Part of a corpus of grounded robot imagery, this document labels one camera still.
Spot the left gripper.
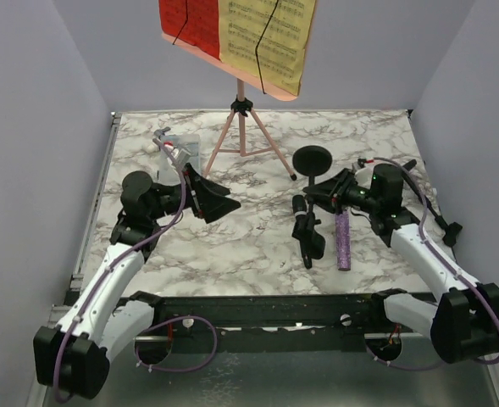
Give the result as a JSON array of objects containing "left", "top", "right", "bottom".
[{"left": 148, "top": 163, "right": 241, "bottom": 222}]

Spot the black microphone stand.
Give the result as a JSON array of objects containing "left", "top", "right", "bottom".
[
  {"left": 402, "top": 172, "right": 463, "bottom": 248},
  {"left": 291, "top": 145, "right": 332, "bottom": 269}
]

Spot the black microphone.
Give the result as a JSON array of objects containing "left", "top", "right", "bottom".
[{"left": 291, "top": 194, "right": 315, "bottom": 269}]

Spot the pink music stand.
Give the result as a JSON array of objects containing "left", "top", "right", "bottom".
[{"left": 158, "top": 0, "right": 318, "bottom": 173}]

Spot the yellow sheet music page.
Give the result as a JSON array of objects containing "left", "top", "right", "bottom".
[{"left": 218, "top": 1, "right": 317, "bottom": 100}]

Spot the red sheet music page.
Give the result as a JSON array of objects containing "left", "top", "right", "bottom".
[{"left": 158, "top": 0, "right": 219, "bottom": 59}]

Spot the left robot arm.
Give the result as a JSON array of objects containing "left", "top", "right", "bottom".
[{"left": 33, "top": 164, "right": 241, "bottom": 402}]

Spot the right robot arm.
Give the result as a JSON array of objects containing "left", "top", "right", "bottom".
[{"left": 303, "top": 158, "right": 499, "bottom": 364}]

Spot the purple glitter microphone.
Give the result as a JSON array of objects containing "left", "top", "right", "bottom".
[{"left": 335, "top": 210, "right": 351, "bottom": 271}]

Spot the clear plastic parts box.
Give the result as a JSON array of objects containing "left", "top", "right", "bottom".
[{"left": 157, "top": 135, "right": 202, "bottom": 186}]

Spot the white and grey small fitting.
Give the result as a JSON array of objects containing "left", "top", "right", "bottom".
[{"left": 143, "top": 128, "right": 173, "bottom": 156}]

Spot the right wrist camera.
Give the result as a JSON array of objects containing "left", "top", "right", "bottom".
[{"left": 352, "top": 158, "right": 375, "bottom": 184}]

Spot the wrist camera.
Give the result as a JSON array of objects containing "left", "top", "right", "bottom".
[
  {"left": 164, "top": 143, "right": 192, "bottom": 168},
  {"left": 352, "top": 158, "right": 375, "bottom": 184}
]

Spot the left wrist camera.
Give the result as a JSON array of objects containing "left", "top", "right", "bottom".
[{"left": 164, "top": 143, "right": 192, "bottom": 168}]

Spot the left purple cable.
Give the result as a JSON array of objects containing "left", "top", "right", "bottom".
[{"left": 53, "top": 137, "right": 219, "bottom": 404}]

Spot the aluminium frame rail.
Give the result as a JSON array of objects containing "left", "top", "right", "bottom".
[{"left": 45, "top": 292, "right": 494, "bottom": 355}]

